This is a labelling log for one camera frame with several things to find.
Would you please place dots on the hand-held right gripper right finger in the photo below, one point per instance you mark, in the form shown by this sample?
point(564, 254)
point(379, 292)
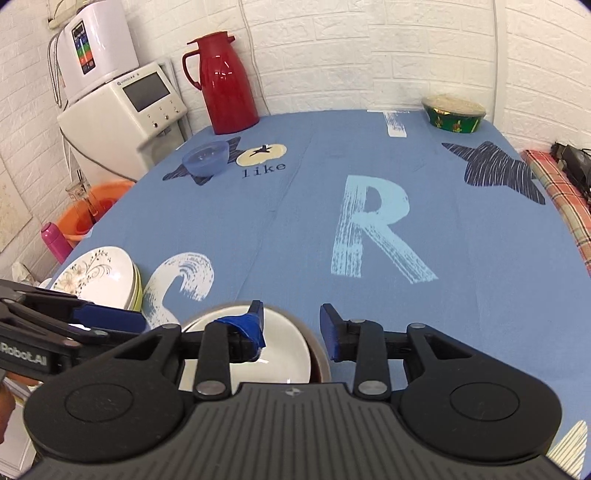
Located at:
point(330, 333)

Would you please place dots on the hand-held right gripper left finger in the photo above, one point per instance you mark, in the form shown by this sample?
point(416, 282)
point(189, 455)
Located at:
point(249, 328)

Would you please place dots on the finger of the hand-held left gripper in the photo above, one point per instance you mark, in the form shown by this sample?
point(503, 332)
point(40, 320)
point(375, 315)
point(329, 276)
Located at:
point(55, 333)
point(111, 319)

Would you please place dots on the stainless steel bowl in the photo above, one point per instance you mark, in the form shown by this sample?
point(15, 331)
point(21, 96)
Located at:
point(325, 362)

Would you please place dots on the yellow plastic plate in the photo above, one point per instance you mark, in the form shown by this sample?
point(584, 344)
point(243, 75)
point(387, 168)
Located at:
point(137, 290)

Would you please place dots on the white floral plate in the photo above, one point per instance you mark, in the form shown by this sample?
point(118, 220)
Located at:
point(97, 277)

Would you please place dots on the white crumpled bag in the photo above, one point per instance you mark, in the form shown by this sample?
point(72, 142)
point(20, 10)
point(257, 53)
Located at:
point(22, 272)

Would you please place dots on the pink bottle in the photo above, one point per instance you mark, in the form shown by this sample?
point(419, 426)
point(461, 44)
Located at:
point(55, 242)

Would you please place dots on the orange plastic basin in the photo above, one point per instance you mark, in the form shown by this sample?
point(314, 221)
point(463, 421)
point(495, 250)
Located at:
point(111, 191)

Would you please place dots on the blue printed tablecloth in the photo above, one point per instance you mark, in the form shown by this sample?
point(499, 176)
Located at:
point(300, 207)

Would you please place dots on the clear glass bottle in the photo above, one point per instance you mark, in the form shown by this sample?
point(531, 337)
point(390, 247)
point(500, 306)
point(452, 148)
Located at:
point(78, 191)

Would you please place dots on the small translucent blue bowl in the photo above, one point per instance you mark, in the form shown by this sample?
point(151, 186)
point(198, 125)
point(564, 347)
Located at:
point(205, 161)

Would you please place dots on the white water dispenser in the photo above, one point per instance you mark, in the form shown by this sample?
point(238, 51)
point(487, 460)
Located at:
point(120, 134)

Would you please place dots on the red thermos jug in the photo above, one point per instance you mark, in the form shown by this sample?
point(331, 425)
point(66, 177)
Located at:
point(226, 87)

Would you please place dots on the green patterned bowl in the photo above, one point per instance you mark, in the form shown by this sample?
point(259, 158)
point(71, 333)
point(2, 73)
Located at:
point(452, 122)

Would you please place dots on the plaid cloth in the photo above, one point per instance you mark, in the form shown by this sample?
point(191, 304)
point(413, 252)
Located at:
point(563, 198)

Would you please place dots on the white water purifier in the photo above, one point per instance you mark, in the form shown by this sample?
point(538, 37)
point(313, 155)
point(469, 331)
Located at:
point(106, 46)

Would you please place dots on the black electronic device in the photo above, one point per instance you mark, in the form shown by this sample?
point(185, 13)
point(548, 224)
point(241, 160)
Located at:
point(575, 159)

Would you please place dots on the beige wall poster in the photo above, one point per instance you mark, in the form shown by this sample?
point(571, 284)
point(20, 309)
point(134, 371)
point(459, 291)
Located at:
point(11, 207)

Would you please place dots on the white wall pipe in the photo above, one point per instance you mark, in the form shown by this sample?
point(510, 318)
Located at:
point(496, 55)

